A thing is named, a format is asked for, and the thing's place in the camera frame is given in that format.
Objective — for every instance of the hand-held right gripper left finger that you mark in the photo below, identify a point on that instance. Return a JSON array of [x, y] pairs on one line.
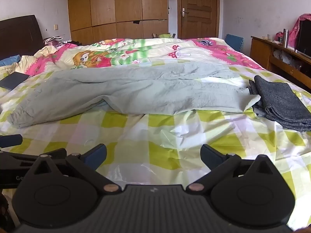
[[97, 154]]

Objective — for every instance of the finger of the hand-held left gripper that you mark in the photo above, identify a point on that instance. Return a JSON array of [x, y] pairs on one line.
[[11, 140], [19, 158]]

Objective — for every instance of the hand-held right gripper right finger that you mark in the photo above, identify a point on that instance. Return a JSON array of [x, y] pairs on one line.
[[211, 154]]

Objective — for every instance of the light grey pants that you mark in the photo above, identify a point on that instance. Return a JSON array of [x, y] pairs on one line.
[[136, 89]]

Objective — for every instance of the dark grey folded pants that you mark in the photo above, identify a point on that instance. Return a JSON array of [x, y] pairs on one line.
[[281, 102]]

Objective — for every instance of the yellow checked bed sheet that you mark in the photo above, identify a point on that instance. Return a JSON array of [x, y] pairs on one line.
[[150, 136]]

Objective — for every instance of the dark tablet case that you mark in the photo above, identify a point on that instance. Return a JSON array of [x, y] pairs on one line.
[[13, 80]]

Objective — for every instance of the blue pillow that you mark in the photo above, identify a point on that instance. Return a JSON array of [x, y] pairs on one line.
[[8, 60]]

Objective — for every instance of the cartoon printed quilt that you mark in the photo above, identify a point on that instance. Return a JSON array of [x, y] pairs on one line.
[[116, 53]]

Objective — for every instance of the dark wooden headboard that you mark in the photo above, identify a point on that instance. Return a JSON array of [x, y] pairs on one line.
[[19, 36]]

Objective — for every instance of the blue foam mat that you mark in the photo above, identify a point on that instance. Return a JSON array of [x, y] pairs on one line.
[[233, 42]]

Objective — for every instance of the wooden desk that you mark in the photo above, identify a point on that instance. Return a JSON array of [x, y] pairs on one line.
[[260, 51]]

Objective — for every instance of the white plastic bag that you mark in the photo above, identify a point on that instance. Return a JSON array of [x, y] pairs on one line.
[[286, 57]]

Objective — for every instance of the green cloth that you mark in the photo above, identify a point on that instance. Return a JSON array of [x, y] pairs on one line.
[[166, 36]]

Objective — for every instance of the steel thermos bottle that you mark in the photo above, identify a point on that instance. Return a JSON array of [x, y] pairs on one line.
[[285, 38]]

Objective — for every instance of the wooden door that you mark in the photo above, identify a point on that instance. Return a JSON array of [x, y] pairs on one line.
[[198, 9]]

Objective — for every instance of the black television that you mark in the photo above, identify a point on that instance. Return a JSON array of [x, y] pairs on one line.
[[305, 38]]

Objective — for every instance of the wooden wardrobe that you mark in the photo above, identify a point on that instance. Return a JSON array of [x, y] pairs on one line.
[[116, 4]]

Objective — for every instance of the pink plastic cover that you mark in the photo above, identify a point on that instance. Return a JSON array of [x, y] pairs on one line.
[[295, 28]]

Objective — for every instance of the wall socket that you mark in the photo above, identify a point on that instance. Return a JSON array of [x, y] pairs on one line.
[[56, 27]]

